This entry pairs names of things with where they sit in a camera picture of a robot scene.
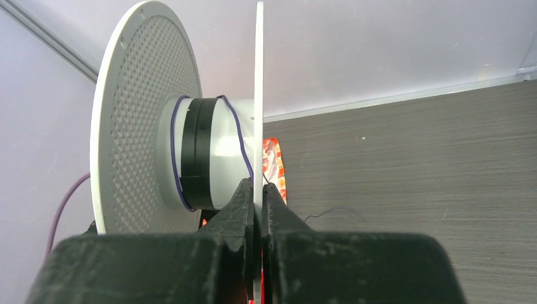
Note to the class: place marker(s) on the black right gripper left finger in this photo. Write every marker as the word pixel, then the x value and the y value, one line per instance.
pixel 211 265

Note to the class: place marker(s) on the white perforated cable spool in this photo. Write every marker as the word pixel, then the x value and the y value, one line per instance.
pixel 160 152

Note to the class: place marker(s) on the floral orange cloth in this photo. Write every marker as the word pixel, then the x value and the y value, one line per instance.
pixel 273 172

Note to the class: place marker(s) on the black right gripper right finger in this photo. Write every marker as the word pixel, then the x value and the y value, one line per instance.
pixel 302 265

